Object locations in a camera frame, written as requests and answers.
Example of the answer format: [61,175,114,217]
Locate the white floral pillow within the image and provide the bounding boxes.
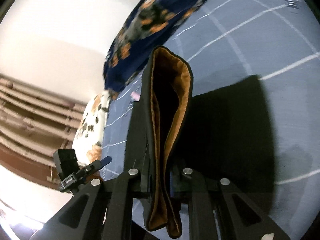
[72,90,110,167]

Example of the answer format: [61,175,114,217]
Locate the beige pleated curtain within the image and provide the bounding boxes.
[1,75,85,189]

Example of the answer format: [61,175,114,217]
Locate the navy dog print blanket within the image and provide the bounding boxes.
[103,0,207,99]

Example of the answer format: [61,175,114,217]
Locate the blue grid bed sheet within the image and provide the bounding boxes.
[101,0,319,239]

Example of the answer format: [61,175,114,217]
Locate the black pants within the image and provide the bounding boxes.
[124,47,277,239]

